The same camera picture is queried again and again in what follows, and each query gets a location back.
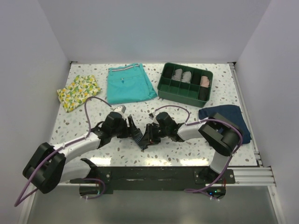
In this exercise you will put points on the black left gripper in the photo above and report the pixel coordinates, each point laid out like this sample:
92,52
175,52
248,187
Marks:
128,131

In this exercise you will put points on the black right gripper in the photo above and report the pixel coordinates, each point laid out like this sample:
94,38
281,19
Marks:
149,131

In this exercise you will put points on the navy white striped underwear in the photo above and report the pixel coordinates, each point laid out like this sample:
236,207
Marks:
143,143

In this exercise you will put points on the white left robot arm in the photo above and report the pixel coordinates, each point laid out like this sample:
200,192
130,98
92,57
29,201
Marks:
45,168

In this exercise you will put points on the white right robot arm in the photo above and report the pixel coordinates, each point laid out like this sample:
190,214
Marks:
221,134

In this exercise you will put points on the teal folded shorts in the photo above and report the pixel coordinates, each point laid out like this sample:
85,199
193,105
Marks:
129,84

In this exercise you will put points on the green divided organizer box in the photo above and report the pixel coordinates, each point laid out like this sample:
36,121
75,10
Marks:
181,92

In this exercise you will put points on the lemon print folded cloth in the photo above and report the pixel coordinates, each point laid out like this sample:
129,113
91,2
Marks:
77,92

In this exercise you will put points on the grey rolled sock left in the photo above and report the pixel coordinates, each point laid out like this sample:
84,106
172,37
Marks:
177,75

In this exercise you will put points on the white grey rolled sock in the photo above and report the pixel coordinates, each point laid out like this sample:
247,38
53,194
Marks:
186,77

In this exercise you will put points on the black rolled garment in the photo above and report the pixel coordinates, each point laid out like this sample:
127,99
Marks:
196,77

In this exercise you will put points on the pink rolled garment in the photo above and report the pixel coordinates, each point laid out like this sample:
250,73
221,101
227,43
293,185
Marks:
204,82

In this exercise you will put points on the dark blue folded garment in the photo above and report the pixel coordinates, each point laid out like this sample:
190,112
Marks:
232,113

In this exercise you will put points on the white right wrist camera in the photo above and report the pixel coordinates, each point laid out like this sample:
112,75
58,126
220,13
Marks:
153,115

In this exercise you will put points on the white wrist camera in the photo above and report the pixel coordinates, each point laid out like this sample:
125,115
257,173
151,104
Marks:
153,115
119,109

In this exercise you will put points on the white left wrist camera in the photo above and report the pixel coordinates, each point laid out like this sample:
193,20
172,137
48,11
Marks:
119,109

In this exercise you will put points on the aluminium frame rail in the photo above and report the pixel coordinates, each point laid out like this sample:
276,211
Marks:
259,176

